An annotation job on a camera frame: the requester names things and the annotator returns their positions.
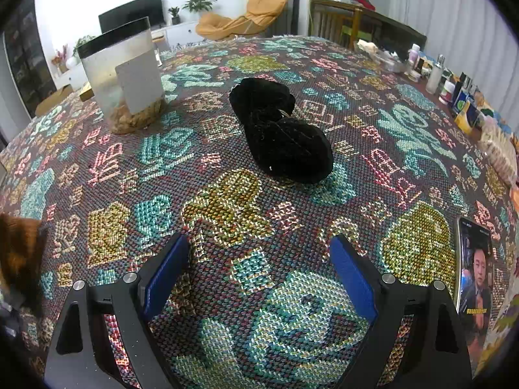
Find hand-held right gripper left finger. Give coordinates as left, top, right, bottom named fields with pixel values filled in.
left=44, top=233, right=191, bottom=389

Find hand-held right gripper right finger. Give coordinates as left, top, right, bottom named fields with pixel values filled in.
left=329, top=234, right=473, bottom=389

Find brown fuzzy cloth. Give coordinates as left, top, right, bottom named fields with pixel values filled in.
left=0, top=213, right=47, bottom=312

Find black knitted cloth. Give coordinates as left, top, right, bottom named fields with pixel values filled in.
left=229, top=77, right=334, bottom=183

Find patterned woven blanket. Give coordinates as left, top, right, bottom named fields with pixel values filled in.
left=0, top=34, right=519, bottom=389

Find smartphone with lit screen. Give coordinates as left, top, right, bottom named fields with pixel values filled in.
left=454, top=217, right=495, bottom=373

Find row of bottles and jars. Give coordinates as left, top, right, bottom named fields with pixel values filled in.
left=355, top=38, right=519, bottom=187

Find open cardboard box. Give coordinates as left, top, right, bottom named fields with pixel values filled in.
left=34, top=84, right=74, bottom=116

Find clear jar with black lid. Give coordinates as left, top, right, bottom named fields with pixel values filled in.
left=77, top=16, right=167, bottom=134

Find red flowers in vase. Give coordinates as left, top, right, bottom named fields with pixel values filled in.
left=52, top=44, right=71, bottom=74

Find yellow-green chair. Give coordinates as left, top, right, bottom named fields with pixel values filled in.
left=340, top=24, right=361, bottom=47

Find bushy green potted plant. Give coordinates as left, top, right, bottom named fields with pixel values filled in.
left=73, top=34, right=96, bottom=55

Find white television cabinet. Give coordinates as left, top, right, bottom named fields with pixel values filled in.
left=53, top=18, right=203, bottom=90

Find dark glass display cabinet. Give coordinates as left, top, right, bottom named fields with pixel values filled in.
left=2, top=0, right=57, bottom=118

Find black flat television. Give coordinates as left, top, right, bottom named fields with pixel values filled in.
left=98, top=0, right=165, bottom=35

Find orange rocking chair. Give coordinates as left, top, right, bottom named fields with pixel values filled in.
left=195, top=0, right=288, bottom=41

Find broad-leaf potted plant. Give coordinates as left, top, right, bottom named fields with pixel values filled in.
left=182, top=0, right=217, bottom=13

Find white sheer curtain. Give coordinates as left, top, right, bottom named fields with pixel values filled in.
left=389, top=0, right=519, bottom=102

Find grey curtain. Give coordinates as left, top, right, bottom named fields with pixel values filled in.
left=273, top=0, right=301, bottom=35

